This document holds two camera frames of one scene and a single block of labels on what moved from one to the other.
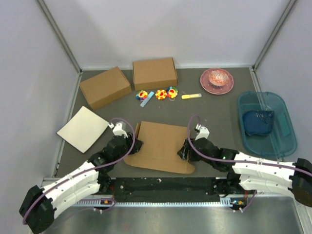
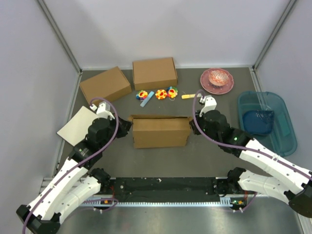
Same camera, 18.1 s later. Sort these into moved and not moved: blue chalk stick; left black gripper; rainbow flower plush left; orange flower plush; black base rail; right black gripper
Moved: left black gripper; right black gripper
Not moved: blue chalk stick; rainbow flower plush left; black base rail; orange flower plush
